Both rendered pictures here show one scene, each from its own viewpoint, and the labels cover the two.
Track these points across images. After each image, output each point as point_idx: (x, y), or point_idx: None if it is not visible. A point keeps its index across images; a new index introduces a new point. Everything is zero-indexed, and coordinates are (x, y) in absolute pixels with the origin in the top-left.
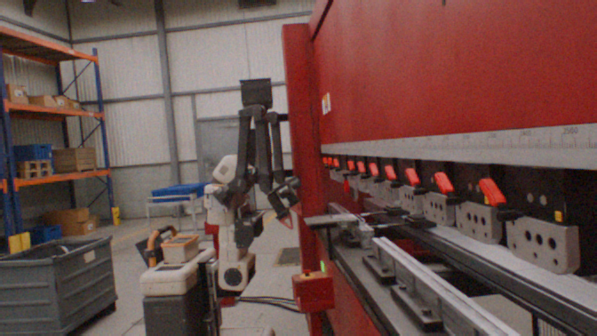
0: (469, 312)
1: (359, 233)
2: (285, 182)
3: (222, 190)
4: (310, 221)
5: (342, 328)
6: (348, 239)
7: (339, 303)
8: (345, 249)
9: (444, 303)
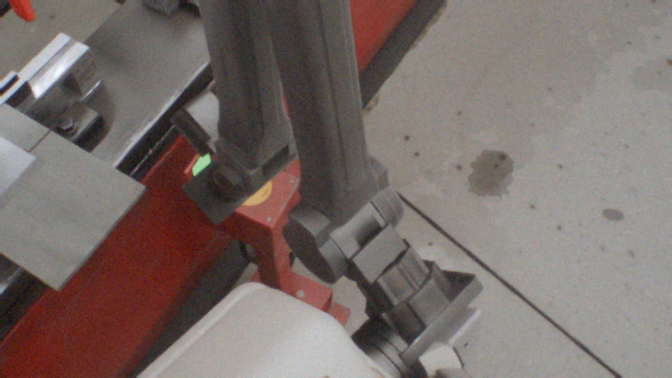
0: None
1: (60, 90)
2: (197, 95)
3: (431, 263)
4: (110, 203)
5: (167, 266)
6: (72, 136)
7: (149, 248)
8: (123, 125)
9: None
